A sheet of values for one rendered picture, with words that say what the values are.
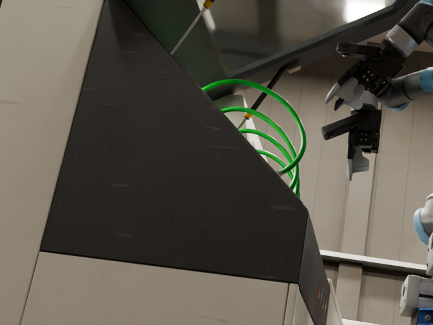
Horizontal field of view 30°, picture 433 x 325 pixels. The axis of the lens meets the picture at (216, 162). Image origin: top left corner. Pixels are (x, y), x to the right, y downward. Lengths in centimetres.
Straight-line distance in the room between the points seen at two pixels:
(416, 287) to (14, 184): 110
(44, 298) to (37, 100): 49
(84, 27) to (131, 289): 68
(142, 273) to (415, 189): 966
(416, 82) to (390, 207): 886
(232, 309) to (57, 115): 64
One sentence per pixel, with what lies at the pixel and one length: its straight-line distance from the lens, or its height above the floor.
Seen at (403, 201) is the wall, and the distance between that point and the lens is 1120.
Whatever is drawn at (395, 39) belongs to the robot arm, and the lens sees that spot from 202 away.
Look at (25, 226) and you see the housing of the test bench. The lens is 188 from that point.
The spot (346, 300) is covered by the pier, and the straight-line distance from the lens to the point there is 1065.
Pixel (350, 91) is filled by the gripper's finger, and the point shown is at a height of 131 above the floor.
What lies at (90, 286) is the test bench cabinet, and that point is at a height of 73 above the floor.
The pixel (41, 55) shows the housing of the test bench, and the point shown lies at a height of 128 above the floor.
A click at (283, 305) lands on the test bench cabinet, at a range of 167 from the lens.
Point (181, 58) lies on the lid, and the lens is 239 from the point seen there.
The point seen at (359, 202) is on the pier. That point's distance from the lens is 1102.
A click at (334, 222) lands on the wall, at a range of 1102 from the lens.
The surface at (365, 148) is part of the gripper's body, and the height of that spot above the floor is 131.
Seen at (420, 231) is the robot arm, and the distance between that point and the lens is 250.
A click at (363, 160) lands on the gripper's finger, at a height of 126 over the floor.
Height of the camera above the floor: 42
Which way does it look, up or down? 20 degrees up
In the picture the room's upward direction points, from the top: 11 degrees clockwise
